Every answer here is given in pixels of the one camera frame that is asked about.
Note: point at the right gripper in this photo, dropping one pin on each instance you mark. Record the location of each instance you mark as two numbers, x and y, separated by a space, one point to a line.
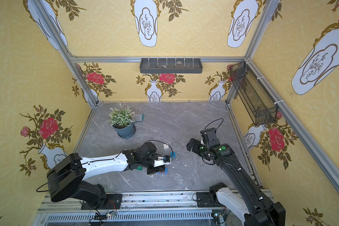
192 145

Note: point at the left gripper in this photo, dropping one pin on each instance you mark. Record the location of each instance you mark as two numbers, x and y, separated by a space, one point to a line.
155 169

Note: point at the long blue lego brick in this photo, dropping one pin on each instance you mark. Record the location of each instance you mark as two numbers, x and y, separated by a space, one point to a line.
163 172

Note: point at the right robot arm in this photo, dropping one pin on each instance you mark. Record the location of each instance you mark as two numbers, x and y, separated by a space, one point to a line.
252 207

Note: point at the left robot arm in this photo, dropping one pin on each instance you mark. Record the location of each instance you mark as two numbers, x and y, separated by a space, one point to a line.
68 178

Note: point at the grey teal sponge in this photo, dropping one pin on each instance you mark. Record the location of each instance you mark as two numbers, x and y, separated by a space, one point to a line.
138 117

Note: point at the potted plant grey pot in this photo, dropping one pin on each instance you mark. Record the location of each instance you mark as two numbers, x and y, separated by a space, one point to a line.
121 119

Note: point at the aluminium rail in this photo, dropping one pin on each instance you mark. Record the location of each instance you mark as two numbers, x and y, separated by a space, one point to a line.
149 206

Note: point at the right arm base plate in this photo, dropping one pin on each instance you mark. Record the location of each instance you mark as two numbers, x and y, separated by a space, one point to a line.
204 200

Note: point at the black wire mesh basket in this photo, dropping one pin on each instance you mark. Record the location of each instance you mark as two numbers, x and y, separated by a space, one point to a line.
257 101

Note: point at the grey wall tray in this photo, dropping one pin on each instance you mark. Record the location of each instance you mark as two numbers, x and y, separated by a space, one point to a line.
165 65

